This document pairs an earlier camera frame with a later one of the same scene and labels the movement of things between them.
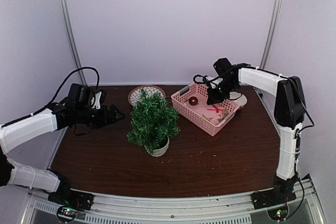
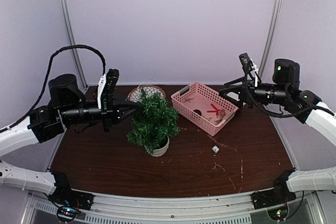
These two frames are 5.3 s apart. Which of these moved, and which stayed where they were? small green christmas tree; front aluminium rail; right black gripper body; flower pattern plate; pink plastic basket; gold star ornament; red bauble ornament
Moved: red bauble ornament; right black gripper body
Stayed: pink plastic basket; front aluminium rail; flower pattern plate; gold star ornament; small green christmas tree
